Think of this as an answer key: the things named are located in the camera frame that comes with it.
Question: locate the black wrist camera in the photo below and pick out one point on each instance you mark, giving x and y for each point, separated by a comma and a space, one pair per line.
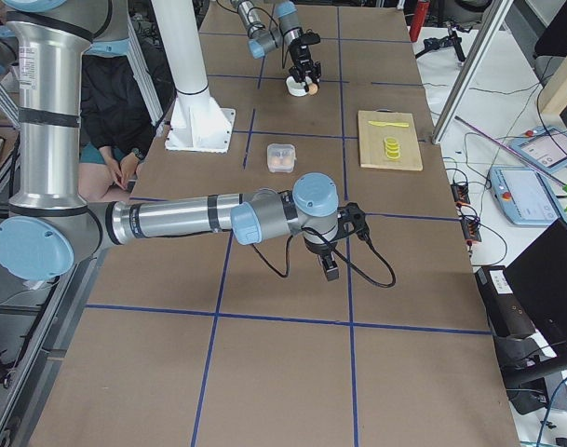
308, 39
352, 221

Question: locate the black monitor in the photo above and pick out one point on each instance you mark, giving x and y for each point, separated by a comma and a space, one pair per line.
538, 278

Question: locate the white ceramic bowl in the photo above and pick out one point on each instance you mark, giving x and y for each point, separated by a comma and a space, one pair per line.
295, 88

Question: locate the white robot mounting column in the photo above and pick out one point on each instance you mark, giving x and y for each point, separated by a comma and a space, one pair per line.
197, 123

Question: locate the red cylinder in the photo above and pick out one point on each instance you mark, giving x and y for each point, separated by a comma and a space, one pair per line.
418, 19

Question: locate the far teach pendant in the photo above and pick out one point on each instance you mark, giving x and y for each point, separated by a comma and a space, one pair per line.
544, 148

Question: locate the yellow plastic knife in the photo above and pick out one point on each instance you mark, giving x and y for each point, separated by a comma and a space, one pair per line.
381, 124

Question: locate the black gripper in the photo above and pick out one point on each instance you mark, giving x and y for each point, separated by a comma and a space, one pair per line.
303, 60
320, 250

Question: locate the small orange circuit board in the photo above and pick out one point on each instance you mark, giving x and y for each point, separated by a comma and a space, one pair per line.
460, 193

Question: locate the black camera tripod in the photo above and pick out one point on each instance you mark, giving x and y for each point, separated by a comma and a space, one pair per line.
452, 39

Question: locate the grabber stick with green tip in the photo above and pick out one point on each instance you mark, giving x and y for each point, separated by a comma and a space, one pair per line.
521, 158

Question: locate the seated person in black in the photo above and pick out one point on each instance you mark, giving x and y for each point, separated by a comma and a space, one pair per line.
118, 125

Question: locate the black computer box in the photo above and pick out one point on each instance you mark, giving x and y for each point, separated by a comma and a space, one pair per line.
508, 318

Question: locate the clear plastic egg box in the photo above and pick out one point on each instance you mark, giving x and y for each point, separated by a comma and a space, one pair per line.
280, 157

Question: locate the teach pendant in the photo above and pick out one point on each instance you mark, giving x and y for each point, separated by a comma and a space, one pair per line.
544, 148
523, 196

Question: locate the wooden cutting board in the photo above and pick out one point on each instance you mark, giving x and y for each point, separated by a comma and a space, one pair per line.
372, 146

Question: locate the aluminium frame post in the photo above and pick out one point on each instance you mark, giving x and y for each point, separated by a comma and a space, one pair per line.
489, 27

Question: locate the near teach pendant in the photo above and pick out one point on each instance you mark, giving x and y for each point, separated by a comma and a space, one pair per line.
523, 196

